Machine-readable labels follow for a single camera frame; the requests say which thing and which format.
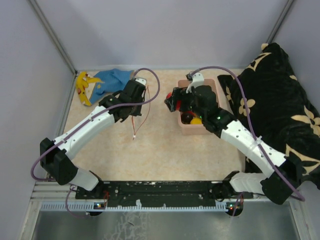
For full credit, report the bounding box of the pink plastic bin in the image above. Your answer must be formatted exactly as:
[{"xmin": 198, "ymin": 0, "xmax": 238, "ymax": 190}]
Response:
[{"xmin": 177, "ymin": 78, "xmax": 232, "ymax": 136}]

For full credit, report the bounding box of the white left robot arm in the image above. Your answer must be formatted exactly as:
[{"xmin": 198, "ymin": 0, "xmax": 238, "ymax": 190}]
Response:
[{"xmin": 40, "ymin": 78, "xmax": 147, "ymax": 199}]

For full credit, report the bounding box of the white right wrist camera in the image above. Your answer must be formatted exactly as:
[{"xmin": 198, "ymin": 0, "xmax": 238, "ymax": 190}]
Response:
[{"xmin": 186, "ymin": 72, "xmax": 205, "ymax": 94}]

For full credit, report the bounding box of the blue cloth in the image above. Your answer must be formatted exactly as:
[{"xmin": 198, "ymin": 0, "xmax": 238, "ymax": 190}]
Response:
[{"xmin": 89, "ymin": 68, "xmax": 134, "ymax": 104}]

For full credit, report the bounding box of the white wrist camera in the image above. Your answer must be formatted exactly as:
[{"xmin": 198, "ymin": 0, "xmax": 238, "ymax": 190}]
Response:
[
  {"xmin": 186, "ymin": 72, "xmax": 205, "ymax": 94},
  {"xmin": 135, "ymin": 77, "xmax": 147, "ymax": 86}
]

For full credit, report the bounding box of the black floral blanket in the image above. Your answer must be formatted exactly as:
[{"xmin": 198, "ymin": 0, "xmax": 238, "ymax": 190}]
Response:
[{"xmin": 217, "ymin": 43, "xmax": 320, "ymax": 187}]

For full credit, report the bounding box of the yellow plush toy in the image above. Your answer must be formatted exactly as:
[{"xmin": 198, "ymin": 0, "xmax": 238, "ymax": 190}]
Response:
[{"xmin": 75, "ymin": 71, "xmax": 103, "ymax": 107}]

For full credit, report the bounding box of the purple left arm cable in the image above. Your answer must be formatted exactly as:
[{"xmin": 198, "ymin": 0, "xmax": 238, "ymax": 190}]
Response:
[{"xmin": 30, "ymin": 67, "xmax": 161, "ymax": 220}]

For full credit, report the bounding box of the clear zip bag orange zipper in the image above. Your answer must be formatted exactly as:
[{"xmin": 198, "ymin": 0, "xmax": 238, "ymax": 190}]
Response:
[{"xmin": 129, "ymin": 84, "xmax": 152, "ymax": 141}]

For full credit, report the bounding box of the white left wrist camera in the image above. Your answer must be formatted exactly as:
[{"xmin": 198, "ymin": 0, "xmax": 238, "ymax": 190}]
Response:
[{"xmin": 135, "ymin": 77, "xmax": 147, "ymax": 86}]

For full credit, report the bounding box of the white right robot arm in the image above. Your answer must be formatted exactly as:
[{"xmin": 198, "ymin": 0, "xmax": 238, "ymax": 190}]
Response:
[{"xmin": 164, "ymin": 85, "xmax": 302, "ymax": 205}]

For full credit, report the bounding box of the dark purple fruit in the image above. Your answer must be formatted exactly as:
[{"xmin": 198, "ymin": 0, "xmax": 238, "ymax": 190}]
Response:
[{"xmin": 181, "ymin": 112, "xmax": 194, "ymax": 125}]

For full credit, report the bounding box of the red apple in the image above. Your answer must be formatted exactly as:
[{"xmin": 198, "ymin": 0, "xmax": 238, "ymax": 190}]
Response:
[{"xmin": 164, "ymin": 92, "xmax": 181, "ymax": 112}]

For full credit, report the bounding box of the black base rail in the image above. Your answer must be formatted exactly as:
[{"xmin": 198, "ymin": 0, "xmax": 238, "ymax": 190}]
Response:
[{"xmin": 75, "ymin": 181, "xmax": 238, "ymax": 208}]

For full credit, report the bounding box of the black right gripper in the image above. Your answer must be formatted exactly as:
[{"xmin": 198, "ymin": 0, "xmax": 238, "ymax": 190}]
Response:
[{"xmin": 165, "ymin": 86, "xmax": 206, "ymax": 119}]

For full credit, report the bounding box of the yellow lemon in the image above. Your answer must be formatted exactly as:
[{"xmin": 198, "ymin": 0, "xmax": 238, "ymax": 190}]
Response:
[{"xmin": 190, "ymin": 117, "xmax": 202, "ymax": 125}]

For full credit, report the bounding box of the white slotted cable duct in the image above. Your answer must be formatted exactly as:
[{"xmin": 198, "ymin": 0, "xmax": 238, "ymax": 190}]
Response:
[{"xmin": 39, "ymin": 199, "xmax": 237, "ymax": 213}]

